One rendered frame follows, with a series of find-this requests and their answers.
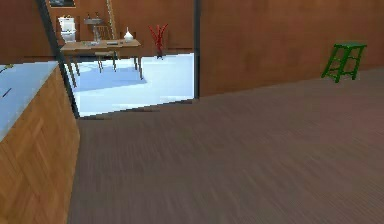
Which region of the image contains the dark framed picture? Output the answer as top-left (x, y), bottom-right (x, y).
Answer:
top-left (48, 0), bottom-right (76, 8)

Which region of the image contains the wooden kitchen counter, pale top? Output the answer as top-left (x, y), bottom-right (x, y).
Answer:
top-left (0, 60), bottom-right (81, 224)

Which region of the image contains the wooden ladder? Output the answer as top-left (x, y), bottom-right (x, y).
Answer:
top-left (105, 0), bottom-right (120, 41)

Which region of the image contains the wooden dining table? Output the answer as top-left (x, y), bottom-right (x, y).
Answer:
top-left (59, 38), bottom-right (145, 88)

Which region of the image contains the wooden chair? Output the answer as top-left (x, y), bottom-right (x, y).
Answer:
top-left (93, 25), bottom-right (118, 74)

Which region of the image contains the grey wall sink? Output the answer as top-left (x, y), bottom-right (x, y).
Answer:
top-left (83, 12), bottom-right (104, 42)

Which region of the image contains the white round vase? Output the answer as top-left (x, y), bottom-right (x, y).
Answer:
top-left (123, 27), bottom-right (135, 43)

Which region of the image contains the green wooden stool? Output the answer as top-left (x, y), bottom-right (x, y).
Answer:
top-left (320, 41), bottom-right (368, 84)

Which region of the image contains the red branch plant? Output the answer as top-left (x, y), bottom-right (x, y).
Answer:
top-left (148, 23), bottom-right (169, 60)

